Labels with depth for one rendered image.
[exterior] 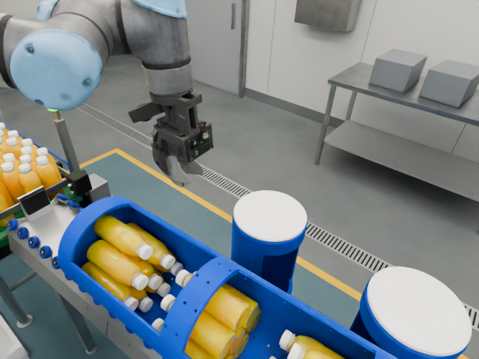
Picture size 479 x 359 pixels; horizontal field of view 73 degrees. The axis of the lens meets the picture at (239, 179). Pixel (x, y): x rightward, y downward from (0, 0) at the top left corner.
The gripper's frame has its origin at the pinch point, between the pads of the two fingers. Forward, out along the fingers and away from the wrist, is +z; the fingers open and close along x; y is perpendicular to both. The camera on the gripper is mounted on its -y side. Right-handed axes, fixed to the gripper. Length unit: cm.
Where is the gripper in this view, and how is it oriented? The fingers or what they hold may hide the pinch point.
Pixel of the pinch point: (179, 179)
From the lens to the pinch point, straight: 66.9
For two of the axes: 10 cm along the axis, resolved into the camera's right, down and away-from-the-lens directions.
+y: 7.9, 3.6, -4.9
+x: 6.1, -5.0, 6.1
